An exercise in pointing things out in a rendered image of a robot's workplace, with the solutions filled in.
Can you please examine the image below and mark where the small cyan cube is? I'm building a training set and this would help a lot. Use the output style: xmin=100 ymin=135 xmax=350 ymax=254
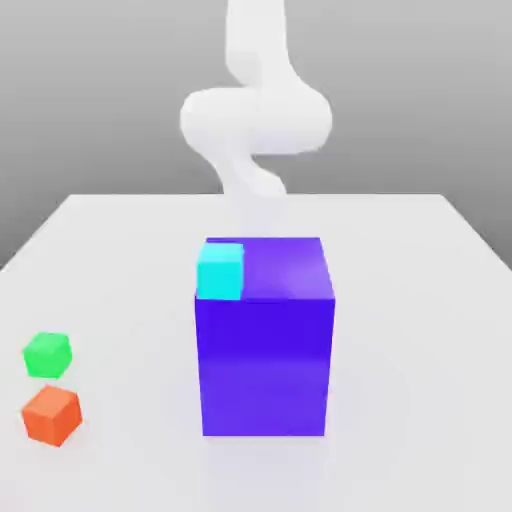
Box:
xmin=196 ymin=242 xmax=246 ymax=302

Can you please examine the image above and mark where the small green cube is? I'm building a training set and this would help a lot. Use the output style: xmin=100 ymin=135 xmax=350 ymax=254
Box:
xmin=22 ymin=331 xmax=74 ymax=380

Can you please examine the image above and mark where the small orange cube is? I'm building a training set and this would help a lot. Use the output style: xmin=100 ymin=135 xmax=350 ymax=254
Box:
xmin=21 ymin=384 xmax=84 ymax=448

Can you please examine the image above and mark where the large purple box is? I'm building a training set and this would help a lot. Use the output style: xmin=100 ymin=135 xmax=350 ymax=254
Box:
xmin=194 ymin=236 xmax=336 ymax=438

